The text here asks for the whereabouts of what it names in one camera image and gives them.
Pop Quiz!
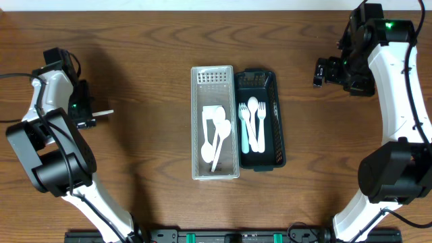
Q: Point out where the white plastic fork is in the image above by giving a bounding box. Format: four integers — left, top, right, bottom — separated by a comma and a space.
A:
257, 102, 267, 153

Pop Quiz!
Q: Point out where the white plastic spoon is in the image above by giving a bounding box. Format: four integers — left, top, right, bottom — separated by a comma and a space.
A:
247, 97, 259, 135

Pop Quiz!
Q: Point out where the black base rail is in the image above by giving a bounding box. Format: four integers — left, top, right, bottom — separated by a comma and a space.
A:
64, 225, 403, 243

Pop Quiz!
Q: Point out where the black plastic basket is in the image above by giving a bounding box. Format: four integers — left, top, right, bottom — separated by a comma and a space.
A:
234, 68, 286, 171

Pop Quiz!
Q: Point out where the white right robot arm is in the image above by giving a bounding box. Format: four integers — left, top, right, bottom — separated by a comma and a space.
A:
313, 17, 431, 242

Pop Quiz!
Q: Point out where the white utensil handle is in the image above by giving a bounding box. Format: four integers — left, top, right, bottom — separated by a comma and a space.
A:
211, 119, 231, 172

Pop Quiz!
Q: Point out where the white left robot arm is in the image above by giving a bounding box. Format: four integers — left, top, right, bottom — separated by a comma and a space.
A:
6, 70, 145, 242

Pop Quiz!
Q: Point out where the clear plastic basket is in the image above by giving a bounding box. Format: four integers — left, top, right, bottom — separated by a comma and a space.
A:
191, 65, 240, 180

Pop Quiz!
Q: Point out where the white utensil tip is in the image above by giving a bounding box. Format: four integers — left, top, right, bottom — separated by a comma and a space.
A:
201, 106, 215, 163

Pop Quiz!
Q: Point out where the pale green plastic fork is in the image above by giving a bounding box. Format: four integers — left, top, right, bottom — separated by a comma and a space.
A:
238, 103, 250, 154

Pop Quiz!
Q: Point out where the white utensil handle slanted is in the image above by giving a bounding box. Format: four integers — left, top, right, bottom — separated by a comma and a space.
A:
213, 106, 225, 149

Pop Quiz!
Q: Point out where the white spoon under left arm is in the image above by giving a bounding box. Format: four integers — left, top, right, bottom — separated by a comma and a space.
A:
92, 109, 114, 117

